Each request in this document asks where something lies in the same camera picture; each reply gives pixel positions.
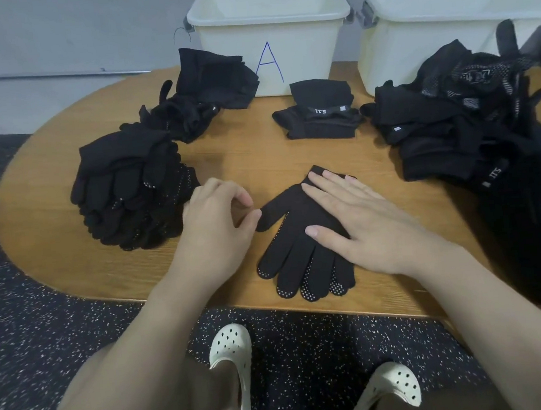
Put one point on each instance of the person's left hand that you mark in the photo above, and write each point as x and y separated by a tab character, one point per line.
212	241

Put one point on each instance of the person's right hand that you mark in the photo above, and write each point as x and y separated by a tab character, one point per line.
378	230

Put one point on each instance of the black dotted glove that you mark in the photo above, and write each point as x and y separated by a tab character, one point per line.
288	234
303	290
134	192
104	156
109	213
87	203
133	217
158	180
181	187
154	209
109	189
141	148
138	239
176	211
158	230
85	182

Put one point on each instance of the pile of black gloves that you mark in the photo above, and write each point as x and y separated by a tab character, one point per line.
211	79
116	234

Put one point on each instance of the stack of black gloves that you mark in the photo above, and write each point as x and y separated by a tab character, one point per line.
96	224

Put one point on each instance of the white plastic bin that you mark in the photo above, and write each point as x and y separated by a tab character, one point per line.
399	52
228	59

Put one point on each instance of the person's right forearm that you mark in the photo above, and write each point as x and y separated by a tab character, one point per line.
521	331

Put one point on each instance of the person's left forearm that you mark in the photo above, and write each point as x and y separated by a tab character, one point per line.
116	379

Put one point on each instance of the person's left white shoe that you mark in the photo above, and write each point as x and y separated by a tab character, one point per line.
230	349

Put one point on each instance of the person's white shoe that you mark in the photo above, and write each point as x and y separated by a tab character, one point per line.
230	349
392	381

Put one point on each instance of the person's right white shoe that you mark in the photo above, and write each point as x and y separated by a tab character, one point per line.
392	381

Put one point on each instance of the person's left leg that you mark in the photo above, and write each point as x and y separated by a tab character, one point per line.
218	398

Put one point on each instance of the grey wall pipe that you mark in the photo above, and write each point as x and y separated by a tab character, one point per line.
48	74

